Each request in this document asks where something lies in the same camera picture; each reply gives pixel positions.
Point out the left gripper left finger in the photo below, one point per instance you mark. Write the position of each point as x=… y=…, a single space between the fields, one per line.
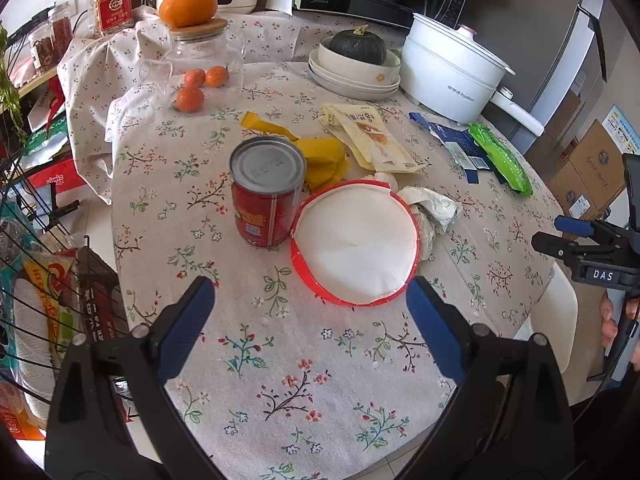
x=87 y=436

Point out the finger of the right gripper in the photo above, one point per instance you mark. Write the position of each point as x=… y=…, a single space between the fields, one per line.
x=557 y=247
x=593 y=229

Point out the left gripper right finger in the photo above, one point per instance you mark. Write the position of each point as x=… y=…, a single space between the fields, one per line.
x=508 y=417

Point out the yellow bread wrapper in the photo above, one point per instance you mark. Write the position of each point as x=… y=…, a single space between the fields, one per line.
x=364 y=132

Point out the white trash bin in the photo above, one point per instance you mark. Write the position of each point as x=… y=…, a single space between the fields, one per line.
x=555 y=315

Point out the person's right hand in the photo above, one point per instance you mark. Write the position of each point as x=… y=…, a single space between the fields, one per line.
x=609 y=326

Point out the lower cardboard box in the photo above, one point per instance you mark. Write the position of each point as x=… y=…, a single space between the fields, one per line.
x=572 y=195

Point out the cardboard box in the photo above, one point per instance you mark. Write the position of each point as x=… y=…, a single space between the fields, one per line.
x=572 y=195
x=599 y=163

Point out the upper cardboard box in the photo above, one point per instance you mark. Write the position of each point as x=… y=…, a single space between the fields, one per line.
x=599 y=163

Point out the green snack bag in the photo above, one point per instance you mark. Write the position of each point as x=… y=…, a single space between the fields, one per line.
x=502 y=158

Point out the white blue printed box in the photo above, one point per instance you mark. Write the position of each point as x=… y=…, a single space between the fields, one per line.
x=623 y=134

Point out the crumpled white paper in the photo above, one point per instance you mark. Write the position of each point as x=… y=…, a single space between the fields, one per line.
x=434 y=212

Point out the grey refrigerator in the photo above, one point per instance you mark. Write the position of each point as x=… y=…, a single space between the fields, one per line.
x=545 y=42

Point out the blue flattened carton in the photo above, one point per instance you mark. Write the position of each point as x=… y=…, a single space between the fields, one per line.
x=465 y=152

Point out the white electric cooking pot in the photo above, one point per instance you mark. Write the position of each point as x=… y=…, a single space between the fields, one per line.
x=446 y=70

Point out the red rimmed paper bowl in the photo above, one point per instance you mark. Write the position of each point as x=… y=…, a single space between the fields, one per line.
x=356 y=244

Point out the white flower bowl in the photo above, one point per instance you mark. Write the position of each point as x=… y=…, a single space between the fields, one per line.
x=367 y=73

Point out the crumpled yellow wrapper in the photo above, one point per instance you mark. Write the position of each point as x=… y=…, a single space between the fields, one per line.
x=326 y=158

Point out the floral tablecloth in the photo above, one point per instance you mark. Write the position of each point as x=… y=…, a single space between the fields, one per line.
x=288 y=380

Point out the stacked white plates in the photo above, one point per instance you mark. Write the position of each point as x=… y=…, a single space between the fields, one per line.
x=348 y=88

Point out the red tin can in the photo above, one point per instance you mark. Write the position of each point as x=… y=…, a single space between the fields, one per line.
x=267 y=173

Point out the dark green pumpkin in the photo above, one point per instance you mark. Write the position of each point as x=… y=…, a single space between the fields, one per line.
x=359 y=44

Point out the glass jar with wooden lid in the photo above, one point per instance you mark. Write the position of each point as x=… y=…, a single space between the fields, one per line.
x=202 y=46

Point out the glass jar with red snacks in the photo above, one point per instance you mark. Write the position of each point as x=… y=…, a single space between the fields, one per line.
x=48 y=41

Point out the red label jar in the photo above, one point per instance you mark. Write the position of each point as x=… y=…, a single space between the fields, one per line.
x=111 y=16

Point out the large orange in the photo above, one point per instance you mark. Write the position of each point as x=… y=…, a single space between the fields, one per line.
x=187 y=13

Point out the black wire rack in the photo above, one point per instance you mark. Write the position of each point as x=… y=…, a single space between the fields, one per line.
x=54 y=286

